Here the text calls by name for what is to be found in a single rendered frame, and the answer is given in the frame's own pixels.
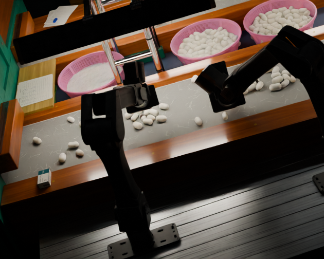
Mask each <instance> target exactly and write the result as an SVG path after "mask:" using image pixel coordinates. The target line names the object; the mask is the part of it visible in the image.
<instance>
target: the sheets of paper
mask: <svg viewBox="0 0 324 259"><path fill-rule="evenodd" d="M52 79H53V74H50V75H46V76H43V77H39V78H35V79H32V80H28V81H24V82H21V83H19V84H18V86H17V93H16V99H17V100H18V102H19V104H20V106H21V107H23V106H27V105H30V104H34V103H37V102H41V101H44V100H47V99H50V98H52V97H53V96H52Z"/></svg>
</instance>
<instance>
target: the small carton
mask: <svg viewBox="0 0 324 259"><path fill-rule="evenodd" d="M38 186H39V188H40V189H41V188H45V187H48V186H51V171H50V169H45V170H42V171H39V172H38Z"/></svg>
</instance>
